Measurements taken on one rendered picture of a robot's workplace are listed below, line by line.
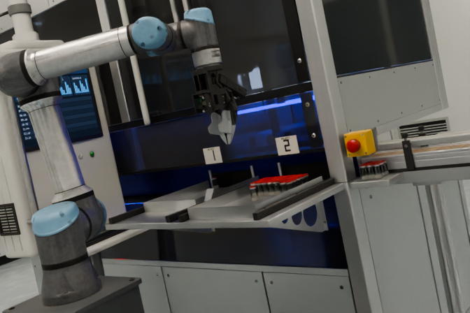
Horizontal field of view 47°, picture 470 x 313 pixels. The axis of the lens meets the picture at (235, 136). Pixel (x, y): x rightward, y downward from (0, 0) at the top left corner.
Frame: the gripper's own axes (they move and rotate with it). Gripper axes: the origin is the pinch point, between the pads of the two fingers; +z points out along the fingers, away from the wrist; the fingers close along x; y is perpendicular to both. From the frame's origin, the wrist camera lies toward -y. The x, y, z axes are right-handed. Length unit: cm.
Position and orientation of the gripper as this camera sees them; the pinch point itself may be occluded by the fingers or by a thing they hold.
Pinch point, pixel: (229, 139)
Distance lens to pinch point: 147.1
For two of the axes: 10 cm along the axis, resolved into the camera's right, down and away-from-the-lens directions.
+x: 7.5, -1.2, -6.5
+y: -6.3, 1.7, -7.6
